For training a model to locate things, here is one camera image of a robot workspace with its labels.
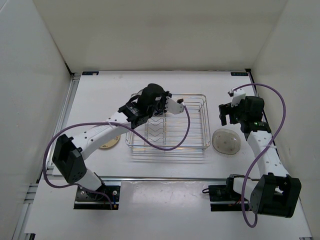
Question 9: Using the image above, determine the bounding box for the clear glass plate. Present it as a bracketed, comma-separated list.
[212, 128, 241, 155]

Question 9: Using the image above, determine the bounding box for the cream patterned round plate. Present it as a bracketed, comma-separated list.
[99, 135, 121, 150]

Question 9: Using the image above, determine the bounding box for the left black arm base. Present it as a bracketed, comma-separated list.
[73, 181, 121, 211]

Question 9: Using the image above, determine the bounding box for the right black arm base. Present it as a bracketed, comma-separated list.
[202, 178, 242, 212]

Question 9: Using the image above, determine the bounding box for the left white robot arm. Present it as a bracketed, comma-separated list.
[52, 83, 172, 201]

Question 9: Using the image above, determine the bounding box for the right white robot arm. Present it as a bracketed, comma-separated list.
[218, 96, 302, 218]

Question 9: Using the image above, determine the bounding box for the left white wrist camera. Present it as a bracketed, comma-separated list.
[164, 96, 185, 115]

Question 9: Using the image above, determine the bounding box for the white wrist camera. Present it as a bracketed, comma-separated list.
[228, 88, 246, 108]
[164, 96, 185, 115]

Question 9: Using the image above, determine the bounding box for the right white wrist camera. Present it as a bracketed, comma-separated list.
[228, 88, 246, 108]

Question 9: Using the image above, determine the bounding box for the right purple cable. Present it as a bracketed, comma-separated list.
[232, 83, 286, 228]

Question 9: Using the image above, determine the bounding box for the purple cable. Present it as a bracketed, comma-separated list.
[232, 83, 286, 228]
[42, 104, 192, 210]

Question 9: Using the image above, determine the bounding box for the chrome wire dish rack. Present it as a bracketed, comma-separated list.
[135, 93, 211, 151]

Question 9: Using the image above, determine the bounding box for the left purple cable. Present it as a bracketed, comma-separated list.
[42, 104, 192, 210]

